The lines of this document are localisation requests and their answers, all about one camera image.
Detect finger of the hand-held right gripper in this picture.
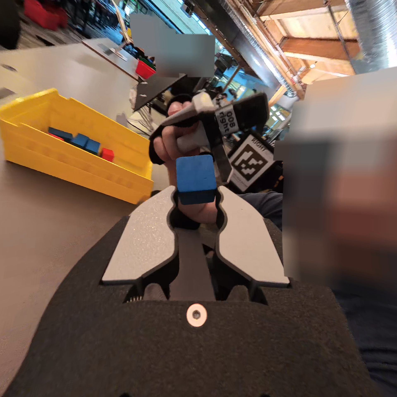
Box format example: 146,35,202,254
214,143,234,185

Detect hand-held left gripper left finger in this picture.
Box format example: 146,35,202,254
102,185,181,300

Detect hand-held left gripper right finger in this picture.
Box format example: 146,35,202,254
214,186,290,300

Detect dark blue wedge block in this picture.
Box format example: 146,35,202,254
176,154,217,205

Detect yellow plastic bin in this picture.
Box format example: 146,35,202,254
0,88,154,205

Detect navy half-round wooden block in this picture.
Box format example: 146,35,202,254
48,127,74,140

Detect person's right hand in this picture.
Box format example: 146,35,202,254
153,102,218,225

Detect framed black white marker sign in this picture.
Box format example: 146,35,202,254
228,133,275,193

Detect black tilted board stand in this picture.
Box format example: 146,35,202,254
127,74,187,137

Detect red plastic bin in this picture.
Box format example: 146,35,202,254
135,60,156,80

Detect white curved board stand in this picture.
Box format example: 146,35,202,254
99,3,134,61

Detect red storage tote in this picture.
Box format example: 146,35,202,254
54,5,68,28
24,0,60,30

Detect large spiral ceiling duct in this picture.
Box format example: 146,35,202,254
344,0,397,75

